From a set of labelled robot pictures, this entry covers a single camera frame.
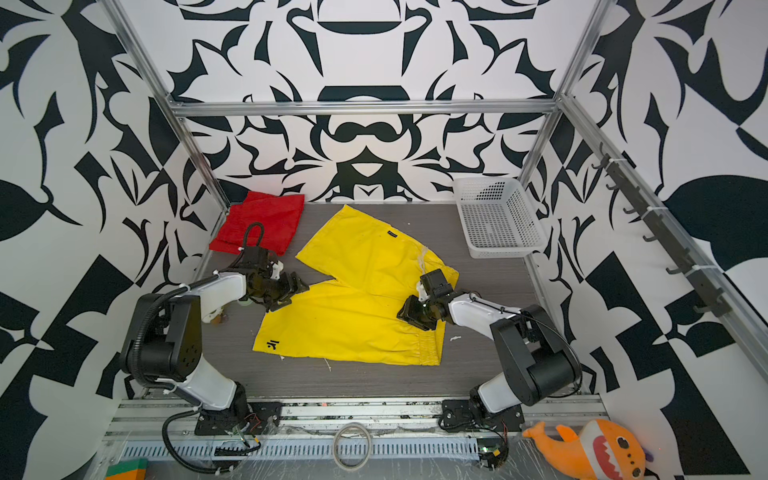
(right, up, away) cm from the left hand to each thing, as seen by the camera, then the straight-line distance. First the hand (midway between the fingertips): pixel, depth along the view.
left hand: (300, 288), depth 93 cm
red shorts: (-15, +24, +22) cm, 36 cm away
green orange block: (-30, -35, -27) cm, 54 cm away
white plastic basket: (+69, +23, +22) cm, 76 cm away
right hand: (+32, -7, -4) cm, 33 cm away
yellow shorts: (+17, -9, 0) cm, 19 cm away
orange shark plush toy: (+72, -29, -30) cm, 83 cm away
